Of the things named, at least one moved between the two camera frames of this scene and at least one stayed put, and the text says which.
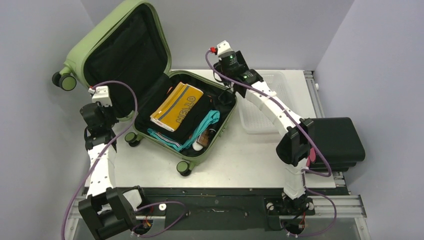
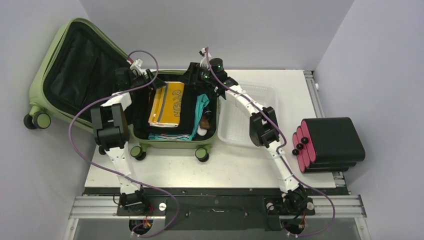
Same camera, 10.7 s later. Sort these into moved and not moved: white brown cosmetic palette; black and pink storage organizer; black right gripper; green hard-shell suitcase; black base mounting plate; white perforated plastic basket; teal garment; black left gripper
Moved: green hard-shell suitcase; white perforated plastic basket; teal garment; black right gripper; black left gripper; white brown cosmetic palette
Not moved: black base mounting plate; black and pink storage organizer
